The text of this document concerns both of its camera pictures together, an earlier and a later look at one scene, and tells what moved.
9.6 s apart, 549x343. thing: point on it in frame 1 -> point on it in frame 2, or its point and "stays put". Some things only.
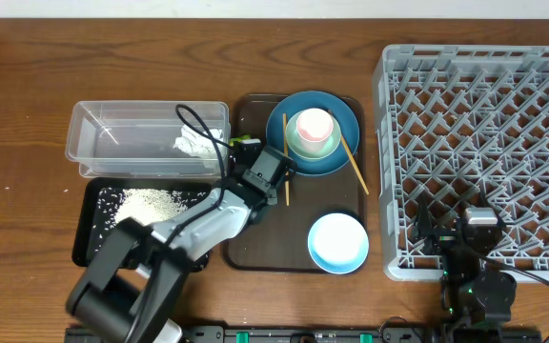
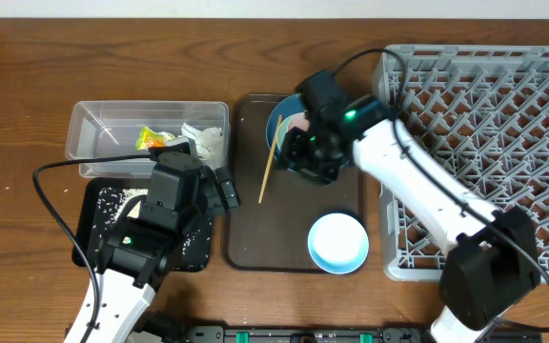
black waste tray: x=103 y=202 stays put
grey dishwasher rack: x=489 y=127 stays put
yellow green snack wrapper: x=239 y=139 -> x=148 y=138
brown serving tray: x=277 y=238 stays put
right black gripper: x=444 y=237 -> x=294 y=151
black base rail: x=358 y=334 stays put
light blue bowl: x=337 y=243 stays put
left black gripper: x=237 y=179 -> x=234 y=199
